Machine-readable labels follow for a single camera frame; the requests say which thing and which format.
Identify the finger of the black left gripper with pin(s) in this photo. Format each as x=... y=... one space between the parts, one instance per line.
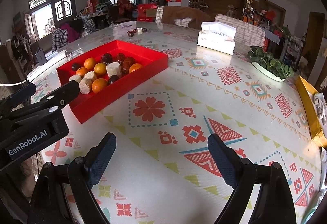
x=59 y=97
x=13 y=100

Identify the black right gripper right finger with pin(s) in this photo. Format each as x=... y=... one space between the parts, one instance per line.
x=239 y=173

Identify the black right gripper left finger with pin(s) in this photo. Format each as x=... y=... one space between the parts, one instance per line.
x=85 y=172

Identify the small orange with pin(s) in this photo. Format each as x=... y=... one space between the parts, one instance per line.
x=82 y=71

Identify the dark purple round fruit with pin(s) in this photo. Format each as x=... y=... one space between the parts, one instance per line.
x=75 y=66

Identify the orange tangerine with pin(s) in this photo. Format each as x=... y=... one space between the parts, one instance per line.
x=98 y=85
x=89 y=63
x=100 y=69

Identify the dark chestnut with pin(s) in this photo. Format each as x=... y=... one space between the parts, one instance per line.
x=113 y=79

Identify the red jujube date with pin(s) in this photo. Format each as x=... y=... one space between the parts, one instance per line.
x=107 y=58
x=120 y=58

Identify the large red jujube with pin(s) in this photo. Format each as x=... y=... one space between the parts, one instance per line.
x=127 y=63

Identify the small dark fruits cluster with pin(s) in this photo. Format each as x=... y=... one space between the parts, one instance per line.
x=136 y=31

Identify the black power bank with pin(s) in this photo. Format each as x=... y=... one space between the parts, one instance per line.
x=40 y=56

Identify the plaid jacket on chair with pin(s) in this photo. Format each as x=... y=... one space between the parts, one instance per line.
x=71 y=31

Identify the white plate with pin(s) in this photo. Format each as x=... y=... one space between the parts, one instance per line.
x=267 y=73

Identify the gold box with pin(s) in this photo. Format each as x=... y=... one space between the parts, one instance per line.
x=317 y=130

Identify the green spinach leaves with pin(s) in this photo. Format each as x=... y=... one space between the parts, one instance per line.
x=273 y=65

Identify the red gift box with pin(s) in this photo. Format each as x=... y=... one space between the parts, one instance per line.
x=147 y=12

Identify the white tissue box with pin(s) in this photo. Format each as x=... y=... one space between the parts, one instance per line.
x=217 y=36

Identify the brown wooden chair back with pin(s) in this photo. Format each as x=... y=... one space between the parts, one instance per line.
x=196 y=16

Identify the white patterned chair back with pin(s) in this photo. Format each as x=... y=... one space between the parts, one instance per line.
x=246 y=33

